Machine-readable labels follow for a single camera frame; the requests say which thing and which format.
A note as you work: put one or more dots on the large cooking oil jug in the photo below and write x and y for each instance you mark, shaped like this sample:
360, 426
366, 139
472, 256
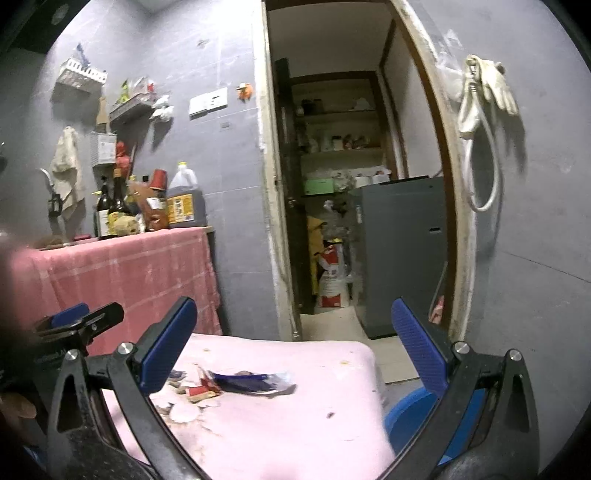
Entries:
184, 203

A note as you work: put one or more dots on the clear plastic bag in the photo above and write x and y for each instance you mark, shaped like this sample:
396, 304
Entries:
450, 69

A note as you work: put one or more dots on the cream rubber gloves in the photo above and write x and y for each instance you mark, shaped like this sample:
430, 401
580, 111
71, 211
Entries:
496, 87

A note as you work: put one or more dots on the perforated metal utensil holder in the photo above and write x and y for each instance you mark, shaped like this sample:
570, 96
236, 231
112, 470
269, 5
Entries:
104, 148

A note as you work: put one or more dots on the pink checked cloth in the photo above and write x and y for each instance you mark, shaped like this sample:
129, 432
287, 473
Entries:
138, 267

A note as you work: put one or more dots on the beige hanging cloth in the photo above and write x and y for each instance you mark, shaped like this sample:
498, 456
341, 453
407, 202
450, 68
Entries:
67, 170

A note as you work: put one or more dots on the small wooden board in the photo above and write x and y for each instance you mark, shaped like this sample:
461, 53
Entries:
101, 113

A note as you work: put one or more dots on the wooden shelf unit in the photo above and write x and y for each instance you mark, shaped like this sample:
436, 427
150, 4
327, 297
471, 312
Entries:
341, 115

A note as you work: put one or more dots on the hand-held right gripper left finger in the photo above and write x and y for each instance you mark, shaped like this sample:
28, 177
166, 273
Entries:
168, 346

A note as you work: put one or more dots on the metal faucet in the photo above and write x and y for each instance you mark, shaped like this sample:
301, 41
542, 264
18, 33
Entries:
45, 177

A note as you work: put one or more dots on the grey washing machine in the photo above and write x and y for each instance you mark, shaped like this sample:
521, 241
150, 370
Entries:
397, 254

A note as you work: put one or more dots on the dark glass bottle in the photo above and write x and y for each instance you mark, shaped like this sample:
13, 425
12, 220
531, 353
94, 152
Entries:
120, 198
103, 217

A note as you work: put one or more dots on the white wall basket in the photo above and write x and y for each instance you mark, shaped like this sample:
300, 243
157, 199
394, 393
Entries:
81, 76

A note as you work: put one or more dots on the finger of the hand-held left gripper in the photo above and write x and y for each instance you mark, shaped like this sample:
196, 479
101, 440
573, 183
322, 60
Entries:
69, 314
92, 321

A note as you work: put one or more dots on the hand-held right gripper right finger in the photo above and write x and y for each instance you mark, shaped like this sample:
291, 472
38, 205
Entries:
418, 350

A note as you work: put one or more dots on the dark blue snack wrapper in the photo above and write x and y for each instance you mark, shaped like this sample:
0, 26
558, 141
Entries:
244, 381

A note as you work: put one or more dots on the red plastic bag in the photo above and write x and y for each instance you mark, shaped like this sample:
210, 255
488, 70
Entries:
121, 156

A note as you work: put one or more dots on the dark wooden door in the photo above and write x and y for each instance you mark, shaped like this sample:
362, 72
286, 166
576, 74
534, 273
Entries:
288, 184

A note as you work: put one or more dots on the white crumpled rag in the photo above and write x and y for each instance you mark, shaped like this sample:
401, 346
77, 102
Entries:
162, 108

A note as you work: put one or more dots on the white red rice sack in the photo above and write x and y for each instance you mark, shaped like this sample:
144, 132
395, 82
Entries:
333, 281

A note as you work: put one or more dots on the pink towel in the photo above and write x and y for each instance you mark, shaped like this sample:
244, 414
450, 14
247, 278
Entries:
286, 438

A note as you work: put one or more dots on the white wall socket plate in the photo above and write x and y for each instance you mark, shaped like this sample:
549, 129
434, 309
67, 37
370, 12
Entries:
208, 101

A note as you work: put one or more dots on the wooden door frame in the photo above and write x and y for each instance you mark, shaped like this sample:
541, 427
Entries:
270, 184

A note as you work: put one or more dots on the yellow bag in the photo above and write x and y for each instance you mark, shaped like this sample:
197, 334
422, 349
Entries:
315, 249

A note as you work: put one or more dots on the blue plastic bucket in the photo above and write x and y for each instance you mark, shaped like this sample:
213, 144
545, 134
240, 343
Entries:
411, 415

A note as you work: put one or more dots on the green box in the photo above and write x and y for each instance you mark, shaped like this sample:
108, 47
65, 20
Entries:
318, 187

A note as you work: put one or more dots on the red cup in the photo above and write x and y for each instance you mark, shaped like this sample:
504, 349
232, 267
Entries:
158, 179

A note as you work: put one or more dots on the person's left hand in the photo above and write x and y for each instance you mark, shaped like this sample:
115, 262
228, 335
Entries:
16, 408

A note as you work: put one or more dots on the orange wall hook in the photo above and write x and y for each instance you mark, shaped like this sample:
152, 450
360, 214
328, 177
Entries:
244, 91

